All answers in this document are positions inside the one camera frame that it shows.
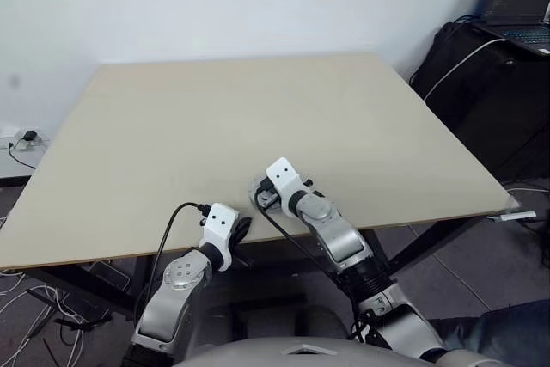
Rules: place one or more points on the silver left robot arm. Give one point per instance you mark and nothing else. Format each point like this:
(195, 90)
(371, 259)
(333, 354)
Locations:
(185, 274)

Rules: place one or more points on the large black bag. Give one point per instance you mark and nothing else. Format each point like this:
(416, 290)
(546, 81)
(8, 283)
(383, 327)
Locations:
(477, 105)

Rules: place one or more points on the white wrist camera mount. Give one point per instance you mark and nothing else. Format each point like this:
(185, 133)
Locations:
(219, 225)
(283, 178)

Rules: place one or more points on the dark rounded robot knee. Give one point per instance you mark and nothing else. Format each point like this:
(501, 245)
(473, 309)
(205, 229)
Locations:
(221, 324)
(320, 322)

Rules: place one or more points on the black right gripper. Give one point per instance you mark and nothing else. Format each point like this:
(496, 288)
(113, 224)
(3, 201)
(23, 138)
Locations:
(270, 203)

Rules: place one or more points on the white bracket at table edge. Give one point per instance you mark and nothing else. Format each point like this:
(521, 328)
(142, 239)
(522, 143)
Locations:
(513, 215)

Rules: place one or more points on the grey robot torso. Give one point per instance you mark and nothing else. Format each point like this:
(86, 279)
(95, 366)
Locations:
(301, 352)

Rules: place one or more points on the black stand on floor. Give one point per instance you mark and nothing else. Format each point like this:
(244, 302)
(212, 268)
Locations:
(64, 311)

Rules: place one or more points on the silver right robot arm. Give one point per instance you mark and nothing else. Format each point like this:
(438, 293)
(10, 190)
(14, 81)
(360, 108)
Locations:
(339, 238)

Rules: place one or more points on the black box under table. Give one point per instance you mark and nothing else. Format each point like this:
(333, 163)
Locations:
(109, 274)

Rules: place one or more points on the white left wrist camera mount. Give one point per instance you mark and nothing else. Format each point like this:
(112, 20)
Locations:
(219, 225)

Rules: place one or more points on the blue jeans leg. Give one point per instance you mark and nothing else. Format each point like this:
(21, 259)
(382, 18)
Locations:
(507, 328)

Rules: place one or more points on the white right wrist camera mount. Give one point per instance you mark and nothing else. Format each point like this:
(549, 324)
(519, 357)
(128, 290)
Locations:
(283, 178)

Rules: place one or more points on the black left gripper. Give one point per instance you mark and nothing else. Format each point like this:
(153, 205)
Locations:
(236, 243)

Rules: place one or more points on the black power adapter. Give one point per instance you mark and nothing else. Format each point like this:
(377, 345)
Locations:
(30, 135)

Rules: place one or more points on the white wall power strip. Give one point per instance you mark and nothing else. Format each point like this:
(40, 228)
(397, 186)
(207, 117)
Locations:
(26, 141)

